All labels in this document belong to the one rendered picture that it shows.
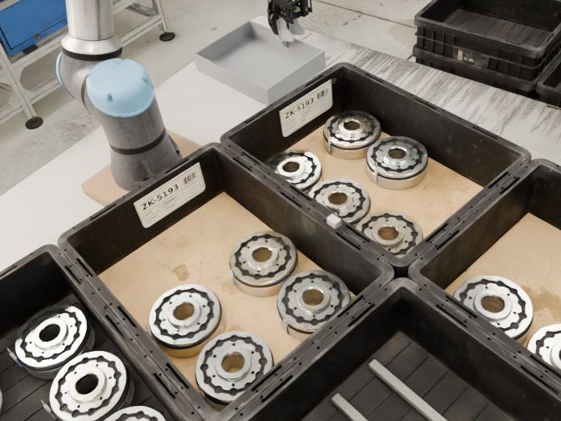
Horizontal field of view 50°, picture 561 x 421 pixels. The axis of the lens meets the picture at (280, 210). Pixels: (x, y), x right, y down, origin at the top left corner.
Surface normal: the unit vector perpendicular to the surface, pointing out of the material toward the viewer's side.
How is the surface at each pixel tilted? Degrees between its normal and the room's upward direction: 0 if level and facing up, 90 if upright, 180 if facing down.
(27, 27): 90
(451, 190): 0
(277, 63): 0
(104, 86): 7
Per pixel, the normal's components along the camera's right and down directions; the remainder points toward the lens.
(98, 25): 0.60, 0.52
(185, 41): -0.11, -0.69
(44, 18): 0.77, 0.40
